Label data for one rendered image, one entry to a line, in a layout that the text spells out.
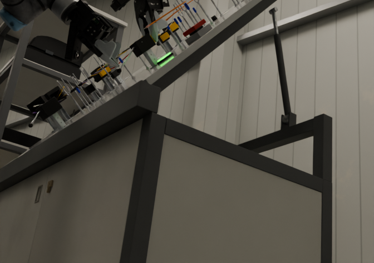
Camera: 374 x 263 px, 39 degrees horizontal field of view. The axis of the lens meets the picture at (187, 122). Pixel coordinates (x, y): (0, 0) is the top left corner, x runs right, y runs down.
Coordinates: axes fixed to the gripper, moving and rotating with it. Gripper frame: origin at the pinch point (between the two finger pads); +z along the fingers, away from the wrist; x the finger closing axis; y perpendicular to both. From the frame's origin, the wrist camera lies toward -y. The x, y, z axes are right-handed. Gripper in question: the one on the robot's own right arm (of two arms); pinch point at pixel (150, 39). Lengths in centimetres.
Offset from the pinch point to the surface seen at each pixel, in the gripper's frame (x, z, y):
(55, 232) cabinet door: 7, 48, -38
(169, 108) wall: 377, -22, 214
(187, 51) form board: -28.9, 11.9, -7.2
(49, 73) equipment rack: 98, -16, -1
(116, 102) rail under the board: -20.8, 19.9, -24.9
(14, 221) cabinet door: 47, 43, -40
